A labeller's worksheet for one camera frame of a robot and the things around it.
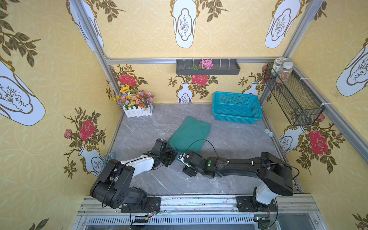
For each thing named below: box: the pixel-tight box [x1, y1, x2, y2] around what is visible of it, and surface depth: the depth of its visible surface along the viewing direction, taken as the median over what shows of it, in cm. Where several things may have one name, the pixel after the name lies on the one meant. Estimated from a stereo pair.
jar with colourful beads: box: [276, 61, 294, 84], surface depth 82 cm
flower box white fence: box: [116, 89, 155, 118], surface depth 105 cm
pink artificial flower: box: [198, 59, 214, 70], surface depth 91 cm
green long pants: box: [168, 116, 212, 160], surface depth 105 cm
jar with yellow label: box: [271, 57, 288, 76], surface depth 88 cm
